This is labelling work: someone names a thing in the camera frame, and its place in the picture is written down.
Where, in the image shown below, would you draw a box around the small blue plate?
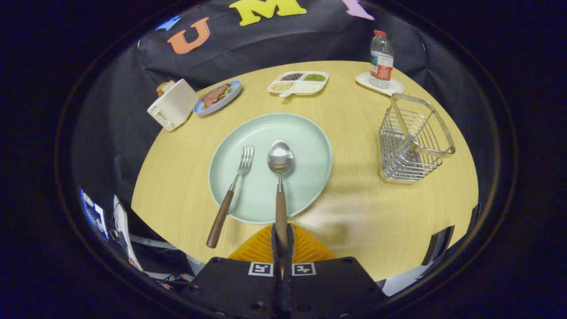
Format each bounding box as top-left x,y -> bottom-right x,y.
193,80 -> 242,117

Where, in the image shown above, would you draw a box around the large mint green plate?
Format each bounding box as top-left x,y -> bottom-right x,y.
208,113 -> 333,224

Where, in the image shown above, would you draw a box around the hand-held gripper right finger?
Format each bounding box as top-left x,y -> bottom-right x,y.
283,224 -> 388,319

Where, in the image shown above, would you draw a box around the wooden-handled metal spoon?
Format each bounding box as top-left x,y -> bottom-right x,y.
267,140 -> 294,266

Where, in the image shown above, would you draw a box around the wooden-handled metal fork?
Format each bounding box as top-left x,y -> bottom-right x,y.
206,145 -> 256,249

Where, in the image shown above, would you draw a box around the metal wire cutlery basket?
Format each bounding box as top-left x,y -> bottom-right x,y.
379,93 -> 456,184

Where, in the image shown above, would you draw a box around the clear red-capped water bottle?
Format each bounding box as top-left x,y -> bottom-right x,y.
369,30 -> 394,89

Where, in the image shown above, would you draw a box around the white square coaster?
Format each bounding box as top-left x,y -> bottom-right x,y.
355,72 -> 405,97

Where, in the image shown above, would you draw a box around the white divided dish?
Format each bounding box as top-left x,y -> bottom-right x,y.
267,71 -> 329,97

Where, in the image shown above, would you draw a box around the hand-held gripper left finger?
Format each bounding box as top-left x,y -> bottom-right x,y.
182,224 -> 284,319

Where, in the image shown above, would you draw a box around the cream white toaster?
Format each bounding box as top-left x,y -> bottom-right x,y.
147,79 -> 198,132

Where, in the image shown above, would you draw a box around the brown steak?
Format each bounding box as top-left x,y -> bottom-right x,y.
200,83 -> 232,107

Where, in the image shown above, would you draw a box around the white panel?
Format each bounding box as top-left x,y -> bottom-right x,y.
113,195 -> 144,271

